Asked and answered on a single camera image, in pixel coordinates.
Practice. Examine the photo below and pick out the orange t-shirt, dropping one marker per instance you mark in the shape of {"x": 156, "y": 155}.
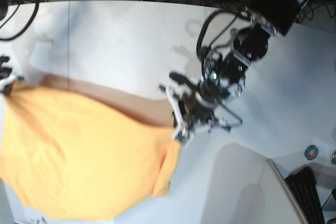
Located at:
{"x": 74, "y": 158}

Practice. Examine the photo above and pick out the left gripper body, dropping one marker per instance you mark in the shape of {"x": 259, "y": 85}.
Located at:
{"x": 222, "y": 77}

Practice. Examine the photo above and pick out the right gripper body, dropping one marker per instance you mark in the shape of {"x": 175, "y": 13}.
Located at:
{"x": 5, "y": 71}

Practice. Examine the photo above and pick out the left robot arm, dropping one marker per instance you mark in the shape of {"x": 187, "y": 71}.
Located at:
{"x": 265, "y": 17}

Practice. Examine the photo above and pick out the black keyboard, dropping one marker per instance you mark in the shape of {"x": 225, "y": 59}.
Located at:
{"x": 303, "y": 187}

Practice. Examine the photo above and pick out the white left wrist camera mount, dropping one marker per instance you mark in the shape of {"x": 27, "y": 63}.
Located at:
{"x": 182, "y": 132}

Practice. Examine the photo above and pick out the green tape roll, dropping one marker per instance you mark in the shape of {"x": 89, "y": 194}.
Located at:
{"x": 311, "y": 152}

